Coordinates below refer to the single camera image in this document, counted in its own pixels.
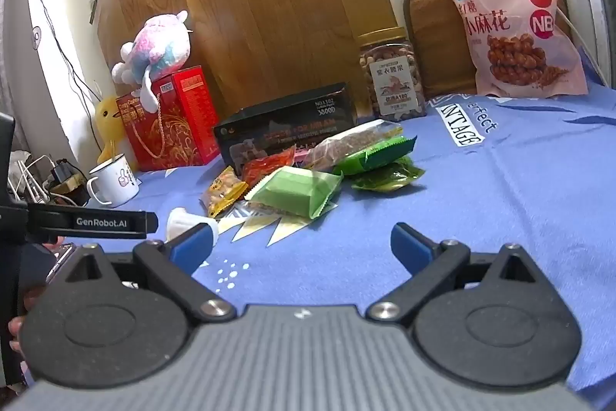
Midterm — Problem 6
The wooden board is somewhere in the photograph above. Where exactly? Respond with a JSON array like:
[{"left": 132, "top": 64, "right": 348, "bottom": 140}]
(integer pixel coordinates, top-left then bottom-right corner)
[{"left": 96, "top": 0, "right": 410, "bottom": 123}]

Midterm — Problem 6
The white enamel mug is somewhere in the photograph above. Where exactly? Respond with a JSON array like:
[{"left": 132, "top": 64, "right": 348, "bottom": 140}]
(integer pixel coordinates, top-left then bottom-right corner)
[{"left": 87, "top": 153, "right": 141, "bottom": 208}]

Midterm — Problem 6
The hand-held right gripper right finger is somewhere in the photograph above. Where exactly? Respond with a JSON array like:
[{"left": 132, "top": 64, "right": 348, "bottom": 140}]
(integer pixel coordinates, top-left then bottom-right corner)
[{"left": 365, "top": 222, "right": 555, "bottom": 322}]

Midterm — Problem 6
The yellow plush toy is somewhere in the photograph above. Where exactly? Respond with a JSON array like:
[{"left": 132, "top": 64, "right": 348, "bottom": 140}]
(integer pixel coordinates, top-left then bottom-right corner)
[{"left": 95, "top": 96, "right": 129, "bottom": 164}]

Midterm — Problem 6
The white jelly cup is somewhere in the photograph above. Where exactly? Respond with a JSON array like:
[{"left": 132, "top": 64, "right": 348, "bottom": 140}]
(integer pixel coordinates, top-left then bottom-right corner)
[{"left": 166, "top": 208, "right": 220, "bottom": 249}]

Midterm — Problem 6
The white cable rack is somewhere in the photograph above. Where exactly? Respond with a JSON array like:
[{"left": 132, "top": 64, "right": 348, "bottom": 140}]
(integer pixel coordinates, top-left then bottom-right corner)
[{"left": 8, "top": 150, "right": 55, "bottom": 206}]

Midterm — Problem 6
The light green snack packet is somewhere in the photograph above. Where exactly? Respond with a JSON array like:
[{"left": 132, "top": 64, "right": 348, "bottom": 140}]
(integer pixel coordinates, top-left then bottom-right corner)
[{"left": 245, "top": 166, "right": 343, "bottom": 220}]

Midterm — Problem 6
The pink and blue plush toy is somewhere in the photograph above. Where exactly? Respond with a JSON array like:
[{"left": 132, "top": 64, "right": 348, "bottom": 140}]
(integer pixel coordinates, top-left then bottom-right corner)
[{"left": 112, "top": 10, "right": 193, "bottom": 113}]

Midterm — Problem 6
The person's left hand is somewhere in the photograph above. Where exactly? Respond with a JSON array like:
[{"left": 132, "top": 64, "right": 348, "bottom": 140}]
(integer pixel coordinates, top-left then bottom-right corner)
[{"left": 8, "top": 315, "right": 27, "bottom": 356}]

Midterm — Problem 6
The blue printed blanket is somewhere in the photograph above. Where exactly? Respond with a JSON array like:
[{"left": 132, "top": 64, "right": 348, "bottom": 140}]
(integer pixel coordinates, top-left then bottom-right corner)
[{"left": 48, "top": 81, "right": 616, "bottom": 411}]

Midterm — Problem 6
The clear bag of brown snacks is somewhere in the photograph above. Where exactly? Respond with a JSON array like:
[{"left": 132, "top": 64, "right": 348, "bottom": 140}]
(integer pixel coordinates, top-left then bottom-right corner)
[{"left": 301, "top": 119, "right": 405, "bottom": 173}]

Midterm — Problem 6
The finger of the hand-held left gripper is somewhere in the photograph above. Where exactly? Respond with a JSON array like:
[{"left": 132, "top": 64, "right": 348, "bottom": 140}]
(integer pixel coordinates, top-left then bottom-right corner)
[{"left": 26, "top": 204, "right": 159, "bottom": 241}]

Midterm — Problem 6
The glossy green pouch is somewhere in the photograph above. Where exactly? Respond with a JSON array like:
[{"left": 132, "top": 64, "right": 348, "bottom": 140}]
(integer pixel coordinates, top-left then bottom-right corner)
[{"left": 350, "top": 158, "right": 427, "bottom": 193}]

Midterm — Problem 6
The red snack packet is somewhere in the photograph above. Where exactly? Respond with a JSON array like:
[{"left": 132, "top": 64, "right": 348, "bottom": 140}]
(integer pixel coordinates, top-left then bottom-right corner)
[{"left": 241, "top": 149, "right": 296, "bottom": 189}]

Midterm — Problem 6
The red gift box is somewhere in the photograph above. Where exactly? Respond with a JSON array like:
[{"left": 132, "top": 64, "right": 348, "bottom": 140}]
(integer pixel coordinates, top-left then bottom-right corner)
[{"left": 115, "top": 65, "right": 222, "bottom": 173}]

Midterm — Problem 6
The clear jar of nuts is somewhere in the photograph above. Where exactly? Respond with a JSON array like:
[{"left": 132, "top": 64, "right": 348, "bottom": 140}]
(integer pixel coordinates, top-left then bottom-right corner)
[{"left": 357, "top": 27, "right": 428, "bottom": 122}]

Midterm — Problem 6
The orange snack packet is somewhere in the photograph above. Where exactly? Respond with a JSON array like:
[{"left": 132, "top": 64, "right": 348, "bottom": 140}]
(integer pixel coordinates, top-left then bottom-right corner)
[{"left": 199, "top": 166, "right": 248, "bottom": 219}]

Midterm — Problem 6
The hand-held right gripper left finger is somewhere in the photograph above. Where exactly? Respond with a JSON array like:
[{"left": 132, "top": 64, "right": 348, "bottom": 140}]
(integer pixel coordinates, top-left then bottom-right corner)
[{"left": 48, "top": 222, "right": 238, "bottom": 321}]

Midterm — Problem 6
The large pink snack bag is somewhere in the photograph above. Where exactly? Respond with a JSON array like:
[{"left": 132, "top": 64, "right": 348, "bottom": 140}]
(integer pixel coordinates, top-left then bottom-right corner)
[{"left": 436, "top": 0, "right": 590, "bottom": 99}]

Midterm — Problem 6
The brown woven mat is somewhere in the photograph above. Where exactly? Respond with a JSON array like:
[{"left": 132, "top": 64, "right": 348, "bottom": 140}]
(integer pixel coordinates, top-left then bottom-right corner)
[{"left": 403, "top": 0, "right": 571, "bottom": 97}]

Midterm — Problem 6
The black charger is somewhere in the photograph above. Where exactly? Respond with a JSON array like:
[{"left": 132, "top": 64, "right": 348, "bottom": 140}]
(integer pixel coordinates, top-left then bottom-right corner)
[{"left": 50, "top": 158, "right": 82, "bottom": 188}]

